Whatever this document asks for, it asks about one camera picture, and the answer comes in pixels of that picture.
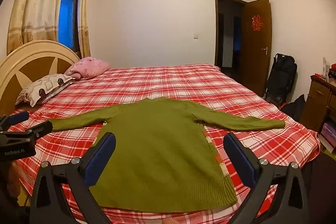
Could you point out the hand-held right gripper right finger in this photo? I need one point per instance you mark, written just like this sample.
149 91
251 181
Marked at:
240 158

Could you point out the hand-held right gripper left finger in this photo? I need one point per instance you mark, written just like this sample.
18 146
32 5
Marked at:
101 158

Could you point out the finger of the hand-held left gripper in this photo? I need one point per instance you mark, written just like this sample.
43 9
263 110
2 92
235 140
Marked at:
17 118
40 129

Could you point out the green striped knit sweater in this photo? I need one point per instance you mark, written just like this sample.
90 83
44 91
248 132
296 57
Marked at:
162 148

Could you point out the patterned grey pillow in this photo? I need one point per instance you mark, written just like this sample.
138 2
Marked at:
44 87

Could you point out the cream wooden headboard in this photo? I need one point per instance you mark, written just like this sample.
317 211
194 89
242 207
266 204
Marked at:
34 61

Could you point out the black bag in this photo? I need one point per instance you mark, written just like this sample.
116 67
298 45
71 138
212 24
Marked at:
295 108

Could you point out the stack of books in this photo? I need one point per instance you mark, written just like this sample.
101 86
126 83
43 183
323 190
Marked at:
329 134

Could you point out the black backpack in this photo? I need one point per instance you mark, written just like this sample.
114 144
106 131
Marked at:
282 74

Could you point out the red plaid bed sheet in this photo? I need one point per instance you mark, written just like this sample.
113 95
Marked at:
183 82

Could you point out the brown wooden cabinet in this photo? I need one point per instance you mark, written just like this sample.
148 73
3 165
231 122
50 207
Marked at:
317 103

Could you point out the brown wooden door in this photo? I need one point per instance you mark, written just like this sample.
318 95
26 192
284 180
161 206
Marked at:
256 61

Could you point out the small red box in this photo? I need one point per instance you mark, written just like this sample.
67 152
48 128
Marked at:
320 76

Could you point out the wide beige curtain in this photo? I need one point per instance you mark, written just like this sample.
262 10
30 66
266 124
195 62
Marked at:
36 3

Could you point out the dark framed window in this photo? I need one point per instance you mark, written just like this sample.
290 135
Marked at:
68 11

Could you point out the white upright object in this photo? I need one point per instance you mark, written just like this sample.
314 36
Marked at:
325 66

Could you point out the red object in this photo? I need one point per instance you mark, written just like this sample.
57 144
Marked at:
333 69

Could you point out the red paper door decoration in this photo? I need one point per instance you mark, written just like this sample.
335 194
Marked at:
257 22

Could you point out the dark door frame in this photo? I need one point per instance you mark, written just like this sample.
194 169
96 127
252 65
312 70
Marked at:
216 29

